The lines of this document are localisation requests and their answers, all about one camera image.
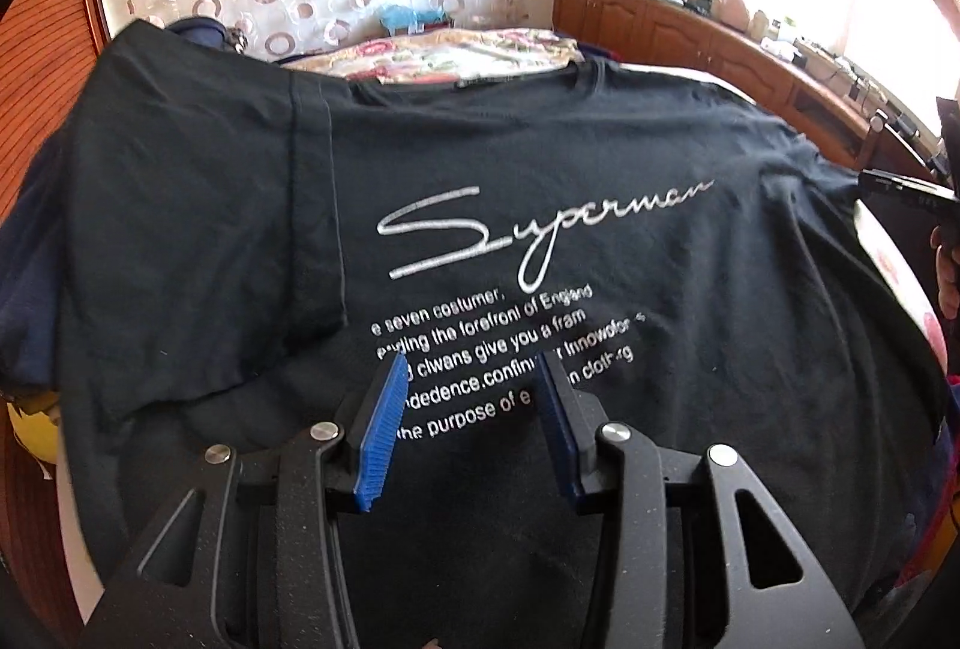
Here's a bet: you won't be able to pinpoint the brown wooden wardrobe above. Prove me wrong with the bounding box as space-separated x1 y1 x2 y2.
0 0 107 212

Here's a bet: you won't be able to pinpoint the long wooden side cabinet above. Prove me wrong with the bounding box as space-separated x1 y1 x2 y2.
553 0 934 181

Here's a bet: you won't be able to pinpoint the yellow object beside bed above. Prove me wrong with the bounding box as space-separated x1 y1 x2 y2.
7 390 60 480

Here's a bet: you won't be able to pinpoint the floral bed blanket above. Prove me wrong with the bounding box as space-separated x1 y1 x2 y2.
286 28 584 83

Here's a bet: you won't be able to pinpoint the person's right hand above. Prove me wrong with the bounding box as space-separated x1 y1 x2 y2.
931 227 960 321

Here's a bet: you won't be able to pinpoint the black printed t-shirt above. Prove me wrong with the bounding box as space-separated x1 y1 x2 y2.
2 22 947 647

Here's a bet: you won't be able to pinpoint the blue toy on bed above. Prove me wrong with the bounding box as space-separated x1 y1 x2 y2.
377 4 449 37

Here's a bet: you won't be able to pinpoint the folded navy blue clothes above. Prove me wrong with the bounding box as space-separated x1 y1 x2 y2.
166 16 247 55

